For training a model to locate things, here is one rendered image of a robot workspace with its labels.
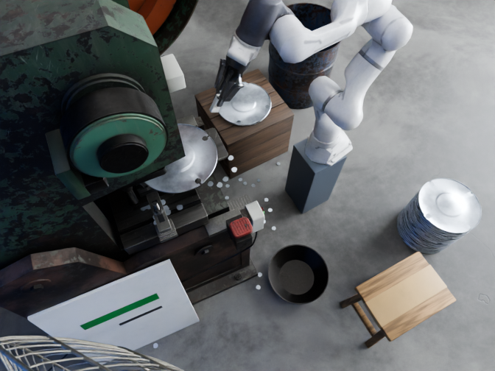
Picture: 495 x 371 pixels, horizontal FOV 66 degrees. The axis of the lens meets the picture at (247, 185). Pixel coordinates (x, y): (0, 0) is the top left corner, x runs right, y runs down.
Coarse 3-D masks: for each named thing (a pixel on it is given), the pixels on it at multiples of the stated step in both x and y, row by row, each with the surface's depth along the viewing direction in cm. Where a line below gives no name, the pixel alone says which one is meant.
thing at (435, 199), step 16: (432, 192) 184; (448, 192) 184; (464, 192) 184; (432, 208) 180; (448, 208) 179; (464, 208) 180; (480, 208) 179; (432, 224) 175; (448, 224) 176; (464, 224) 176
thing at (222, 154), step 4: (212, 128) 142; (208, 132) 141; (212, 132) 141; (216, 132) 141; (204, 136) 140; (208, 136) 140; (212, 136) 140; (216, 136) 140; (204, 140) 139; (216, 140) 139; (220, 140) 139; (216, 144) 138; (220, 144) 138; (220, 148) 137; (224, 148) 137; (220, 152) 136; (224, 152) 136; (220, 156) 136; (224, 156) 136; (196, 180) 145
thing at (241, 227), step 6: (234, 222) 126; (240, 222) 126; (246, 222) 126; (234, 228) 125; (240, 228) 125; (246, 228) 125; (252, 228) 125; (234, 234) 124; (240, 234) 124; (246, 234) 124
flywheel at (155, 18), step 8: (128, 0) 119; (136, 0) 120; (144, 0) 121; (152, 0) 120; (160, 0) 120; (168, 0) 121; (136, 8) 122; (144, 8) 122; (152, 8) 121; (160, 8) 122; (168, 8) 123; (144, 16) 123; (152, 16) 123; (160, 16) 124; (152, 24) 126; (160, 24) 127; (152, 32) 128
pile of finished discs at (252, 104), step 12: (252, 84) 208; (240, 96) 203; (252, 96) 203; (264, 96) 204; (228, 108) 200; (240, 108) 199; (252, 108) 199; (264, 108) 200; (228, 120) 196; (240, 120) 196; (252, 120) 196
